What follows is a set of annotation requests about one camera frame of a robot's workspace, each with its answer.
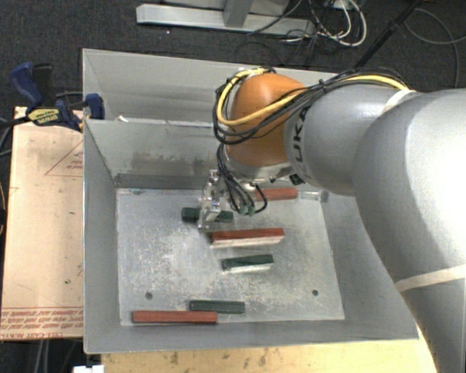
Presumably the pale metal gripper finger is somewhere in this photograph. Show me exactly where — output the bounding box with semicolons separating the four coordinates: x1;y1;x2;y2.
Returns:
197;201;213;231
208;199;224;223

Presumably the dark green block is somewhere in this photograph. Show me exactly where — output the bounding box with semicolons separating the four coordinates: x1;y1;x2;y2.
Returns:
220;252;275;275
188;298;247;316
180;206;236;227

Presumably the red-brown flat block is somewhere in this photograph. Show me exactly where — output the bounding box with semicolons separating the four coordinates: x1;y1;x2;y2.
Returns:
254;185;300;205
207;223;286;251
130;307;220;330

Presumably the grey metal bin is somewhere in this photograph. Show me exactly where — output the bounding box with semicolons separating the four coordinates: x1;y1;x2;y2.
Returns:
66;48;435;372

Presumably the brown cardboard board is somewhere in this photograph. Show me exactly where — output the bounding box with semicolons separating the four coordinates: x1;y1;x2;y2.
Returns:
0;105;96;347

